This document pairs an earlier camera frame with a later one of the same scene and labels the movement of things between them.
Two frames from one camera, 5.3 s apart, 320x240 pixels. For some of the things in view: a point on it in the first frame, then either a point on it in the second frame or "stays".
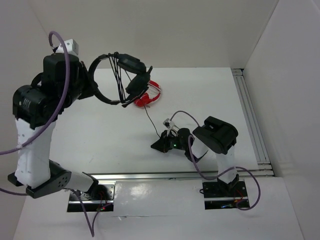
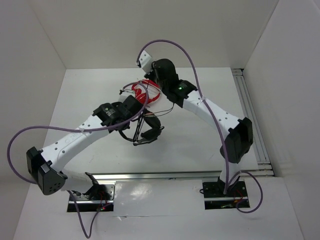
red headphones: [150, 96] stays
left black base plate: [99, 198] stays
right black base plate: [218, 195] stays
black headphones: [134, 77] to [148, 129]
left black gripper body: [84, 83] to [115, 105]
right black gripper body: [173, 142] to [152, 75]
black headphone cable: [115, 64] to [158, 112]
